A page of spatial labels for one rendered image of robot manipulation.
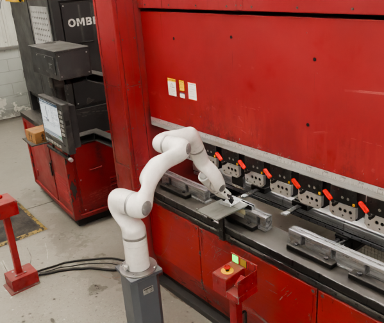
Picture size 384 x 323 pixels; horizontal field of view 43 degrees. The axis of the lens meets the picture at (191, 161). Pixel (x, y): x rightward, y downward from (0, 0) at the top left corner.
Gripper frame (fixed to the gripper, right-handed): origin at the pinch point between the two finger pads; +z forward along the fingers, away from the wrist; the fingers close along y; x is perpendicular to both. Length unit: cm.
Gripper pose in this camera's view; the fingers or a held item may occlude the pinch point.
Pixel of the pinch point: (227, 199)
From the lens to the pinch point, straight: 305.1
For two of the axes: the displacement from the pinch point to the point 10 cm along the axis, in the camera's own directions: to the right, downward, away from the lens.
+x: -4.8, 8.4, -2.7
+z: 4.9, 5.1, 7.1
